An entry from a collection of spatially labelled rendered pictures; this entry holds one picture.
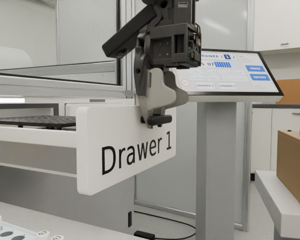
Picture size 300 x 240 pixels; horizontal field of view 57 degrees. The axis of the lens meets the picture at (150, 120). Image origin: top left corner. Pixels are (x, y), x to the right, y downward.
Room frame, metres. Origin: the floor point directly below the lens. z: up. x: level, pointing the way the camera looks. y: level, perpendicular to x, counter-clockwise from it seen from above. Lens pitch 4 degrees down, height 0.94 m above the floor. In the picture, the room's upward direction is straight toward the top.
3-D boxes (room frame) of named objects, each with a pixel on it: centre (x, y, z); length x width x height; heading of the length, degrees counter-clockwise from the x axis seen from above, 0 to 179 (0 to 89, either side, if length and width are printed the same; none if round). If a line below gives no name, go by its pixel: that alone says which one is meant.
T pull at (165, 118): (0.45, -0.01, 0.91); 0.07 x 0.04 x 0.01; 153
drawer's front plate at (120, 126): (0.46, 0.02, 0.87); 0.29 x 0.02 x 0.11; 153
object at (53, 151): (0.56, 0.20, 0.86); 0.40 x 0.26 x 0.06; 63
